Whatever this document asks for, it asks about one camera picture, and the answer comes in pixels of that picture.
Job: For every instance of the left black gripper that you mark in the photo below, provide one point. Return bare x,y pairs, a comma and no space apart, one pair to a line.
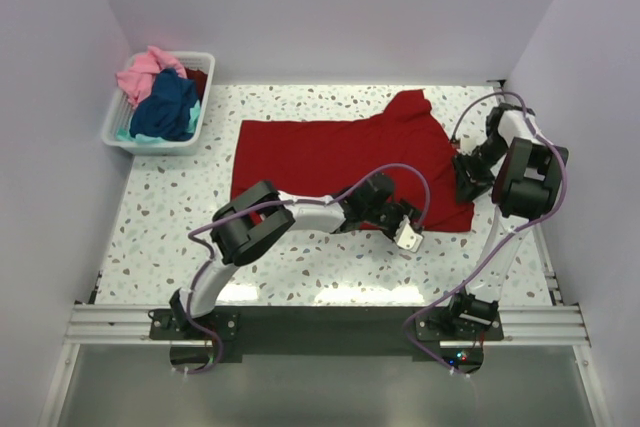
402,209

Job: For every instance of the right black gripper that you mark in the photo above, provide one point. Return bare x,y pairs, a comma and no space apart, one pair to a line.
469,186

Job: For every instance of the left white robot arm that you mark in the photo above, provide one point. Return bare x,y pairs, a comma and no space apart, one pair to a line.
247,227

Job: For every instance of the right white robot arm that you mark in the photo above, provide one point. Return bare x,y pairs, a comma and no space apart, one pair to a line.
524,174

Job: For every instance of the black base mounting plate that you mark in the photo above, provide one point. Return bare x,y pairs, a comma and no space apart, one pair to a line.
231,333

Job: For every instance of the dark red t shirt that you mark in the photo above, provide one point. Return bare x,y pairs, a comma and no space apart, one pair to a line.
200,80

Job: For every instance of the dark blue t shirt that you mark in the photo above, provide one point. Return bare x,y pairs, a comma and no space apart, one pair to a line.
166,111

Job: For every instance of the light teal t shirt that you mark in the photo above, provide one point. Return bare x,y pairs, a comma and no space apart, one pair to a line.
123,135

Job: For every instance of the pink t shirt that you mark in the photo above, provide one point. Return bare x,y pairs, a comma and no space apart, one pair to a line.
137,80

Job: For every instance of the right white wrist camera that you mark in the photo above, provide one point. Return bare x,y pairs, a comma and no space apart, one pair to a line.
464,145

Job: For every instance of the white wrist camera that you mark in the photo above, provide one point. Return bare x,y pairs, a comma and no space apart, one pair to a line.
464,145
406,238

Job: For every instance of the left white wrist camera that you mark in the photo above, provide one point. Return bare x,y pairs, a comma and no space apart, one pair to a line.
406,238

